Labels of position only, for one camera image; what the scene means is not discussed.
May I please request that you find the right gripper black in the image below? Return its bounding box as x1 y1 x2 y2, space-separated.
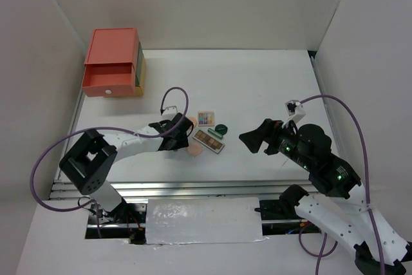
238 116 312 169

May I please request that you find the bare peach makeup puff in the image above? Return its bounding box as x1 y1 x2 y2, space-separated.
189 117 198 127

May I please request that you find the dark green round compact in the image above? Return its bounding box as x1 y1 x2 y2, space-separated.
214 124 228 136

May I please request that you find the green lipstick tube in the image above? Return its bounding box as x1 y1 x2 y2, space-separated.
207 128 223 140

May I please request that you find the coral top drawer box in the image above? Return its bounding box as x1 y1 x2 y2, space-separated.
82 28 140 97

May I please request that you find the green drawer box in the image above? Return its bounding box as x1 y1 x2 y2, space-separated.
135 43 144 86

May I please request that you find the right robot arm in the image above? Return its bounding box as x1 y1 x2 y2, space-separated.
239 119 411 274

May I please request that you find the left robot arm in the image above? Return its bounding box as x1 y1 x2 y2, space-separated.
59 113 194 223

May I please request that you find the colourful square eyeshadow palette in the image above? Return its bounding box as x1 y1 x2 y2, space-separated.
198 111 215 127

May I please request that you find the brown eyeshadow palette silver case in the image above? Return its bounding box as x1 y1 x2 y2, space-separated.
192 129 225 154

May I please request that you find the white foil-edged cover panel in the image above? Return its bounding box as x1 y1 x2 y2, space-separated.
145 197 264 245

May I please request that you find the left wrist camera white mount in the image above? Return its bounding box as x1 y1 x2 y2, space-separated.
162 106 178 115

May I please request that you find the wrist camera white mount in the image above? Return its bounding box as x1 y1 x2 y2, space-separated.
282 100 306 128
162 106 178 115

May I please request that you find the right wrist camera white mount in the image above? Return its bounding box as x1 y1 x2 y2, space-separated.
282 100 306 128

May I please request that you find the aluminium table rail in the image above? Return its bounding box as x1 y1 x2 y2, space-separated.
48 180 318 200

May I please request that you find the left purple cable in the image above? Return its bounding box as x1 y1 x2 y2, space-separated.
30 86 189 239

